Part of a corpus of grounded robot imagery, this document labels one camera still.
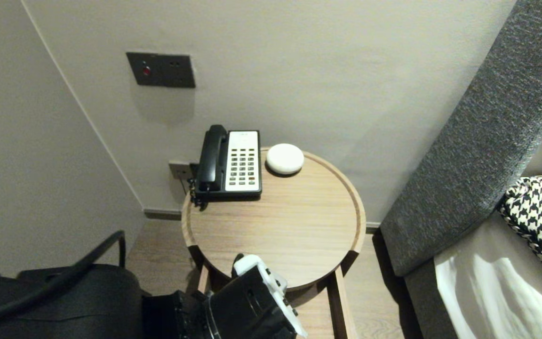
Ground round wooden side table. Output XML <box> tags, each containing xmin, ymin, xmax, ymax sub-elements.
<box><xmin>182</xmin><ymin>147</ymin><xmax>367</xmax><ymax>290</ymax></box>

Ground black white desk telephone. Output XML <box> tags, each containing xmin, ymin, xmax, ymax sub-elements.
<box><xmin>195</xmin><ymin>130</ymin><xmax>262</xmax><ymax>198</ymax></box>

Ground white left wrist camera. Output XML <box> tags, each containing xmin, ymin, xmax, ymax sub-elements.
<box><xmin>232</xmin><ymin>253</ymin><xmax>308</xmax><ymax>338</ymax></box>

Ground dark wall switch panel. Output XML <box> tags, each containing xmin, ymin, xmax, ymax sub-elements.
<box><xmin>126</xmin><ymin>52</ymin><xmax>196</xmax><ymax>89</ymax></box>

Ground white bed sheet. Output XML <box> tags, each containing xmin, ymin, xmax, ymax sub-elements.
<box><xmin>433</xmin><ymin>212</ymin><xmax>542</xmax><ymax>339</ymax></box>

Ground grey fabric bed base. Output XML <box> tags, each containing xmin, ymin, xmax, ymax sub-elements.
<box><xmin>403</xmin><ymin>264</ymin><xmax>462</xmax><ymax>339</ymax></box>

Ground grey fabric headboard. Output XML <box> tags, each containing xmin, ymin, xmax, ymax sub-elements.
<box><xmin>381</xmin><ymin>0</ymin><xmax>542</xmax><ymax>277</ymax></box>

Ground black telephone handset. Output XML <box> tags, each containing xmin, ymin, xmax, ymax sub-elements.
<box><xmin>197</xmin><ymin>124</ymin><xmax>228</xmax><ymax>192</ymax></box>

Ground curved wooden table drawer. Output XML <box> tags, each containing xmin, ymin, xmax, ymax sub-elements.
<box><xmin>197</xmin><ymin>264</ymin><xmax>357</xmax><ymax>339</ymax></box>

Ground white pebble-shaped device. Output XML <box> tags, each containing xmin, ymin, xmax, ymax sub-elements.
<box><xmin>265</xmin><ymin>143</ymin><xmax>304</xmax><ymax>176</ymax></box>

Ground beige wall socket plate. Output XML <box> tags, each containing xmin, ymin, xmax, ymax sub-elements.
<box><xmin>168</xmin><ymin>161</ymin><xmax>191</xmax><ymax>180</ymax></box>

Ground black coiled phone cord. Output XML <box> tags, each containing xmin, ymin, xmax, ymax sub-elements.
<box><xmin>187</xmin><ymin>178</ymin><xmax>209</xmax><ymax>209</ymax></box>

